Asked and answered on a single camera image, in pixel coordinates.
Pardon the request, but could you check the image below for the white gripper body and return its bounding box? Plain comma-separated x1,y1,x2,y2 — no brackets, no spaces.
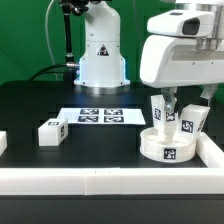
140,35,224,88

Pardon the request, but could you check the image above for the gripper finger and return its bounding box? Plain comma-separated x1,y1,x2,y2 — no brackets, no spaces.
161,87,177,113
200,84,218,104

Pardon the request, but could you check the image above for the white round stool seat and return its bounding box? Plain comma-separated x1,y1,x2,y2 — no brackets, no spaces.
140,127,196,163

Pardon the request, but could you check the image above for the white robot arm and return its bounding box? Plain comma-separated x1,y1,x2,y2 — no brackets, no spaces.
77,0,224,112

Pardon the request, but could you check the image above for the paper sheet with markers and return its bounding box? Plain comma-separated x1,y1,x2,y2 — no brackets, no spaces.
57,108,146,125

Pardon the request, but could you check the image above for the white U-shaped fence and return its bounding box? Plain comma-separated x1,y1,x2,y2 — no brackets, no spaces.
0,133,224,195

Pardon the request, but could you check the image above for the black cable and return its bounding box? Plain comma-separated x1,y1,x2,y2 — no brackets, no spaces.
28,63,76,82

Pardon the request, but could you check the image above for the white cable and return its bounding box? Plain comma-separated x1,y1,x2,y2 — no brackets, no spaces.
44,0,59,81

